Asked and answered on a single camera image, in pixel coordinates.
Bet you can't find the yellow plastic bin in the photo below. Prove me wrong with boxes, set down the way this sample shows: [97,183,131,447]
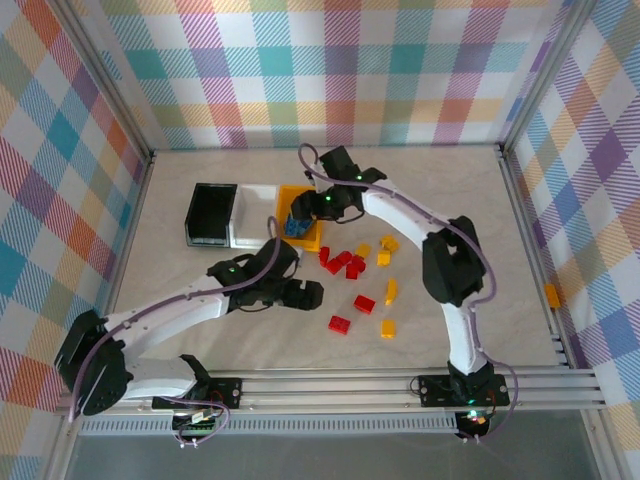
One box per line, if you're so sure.
[274,183,325,253]

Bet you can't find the white plastic bin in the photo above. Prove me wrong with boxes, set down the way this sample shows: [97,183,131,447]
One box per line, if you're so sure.
[232,183,280,250]

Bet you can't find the black plastic bin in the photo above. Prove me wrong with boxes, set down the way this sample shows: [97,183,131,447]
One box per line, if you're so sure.
[184,182,238,249]

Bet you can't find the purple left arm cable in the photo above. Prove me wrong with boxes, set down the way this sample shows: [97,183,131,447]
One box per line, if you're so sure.
[67,215,284,424]

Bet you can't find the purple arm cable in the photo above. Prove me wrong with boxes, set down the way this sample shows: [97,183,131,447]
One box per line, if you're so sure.
[298,143,519,444]
[67,215,284,424]

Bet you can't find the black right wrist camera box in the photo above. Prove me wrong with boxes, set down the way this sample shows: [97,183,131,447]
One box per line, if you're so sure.
[318,146,358,177]

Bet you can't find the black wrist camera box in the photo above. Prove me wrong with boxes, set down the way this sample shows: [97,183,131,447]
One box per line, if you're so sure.
[318,146,358,177]
[257,239,301,277]

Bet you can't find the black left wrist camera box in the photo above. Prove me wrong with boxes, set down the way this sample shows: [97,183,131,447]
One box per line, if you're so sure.
[257,239,301,277]

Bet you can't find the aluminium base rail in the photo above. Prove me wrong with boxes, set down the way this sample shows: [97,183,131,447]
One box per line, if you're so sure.
[59,367,604,414]

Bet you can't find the slotted grey cable duct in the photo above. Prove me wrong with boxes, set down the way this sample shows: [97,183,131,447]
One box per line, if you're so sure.
[79,417,459,436]

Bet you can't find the aluminium side rail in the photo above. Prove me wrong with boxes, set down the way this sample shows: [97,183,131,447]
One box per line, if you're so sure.
[497,144,576,369]
[99,149,159,321]

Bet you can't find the aluminium frame post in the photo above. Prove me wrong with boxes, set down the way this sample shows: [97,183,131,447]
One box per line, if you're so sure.
[59,0,156,159]
[499,0,599,151]

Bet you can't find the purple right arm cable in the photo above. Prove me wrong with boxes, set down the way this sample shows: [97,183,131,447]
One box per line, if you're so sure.
[298,143,519,444]

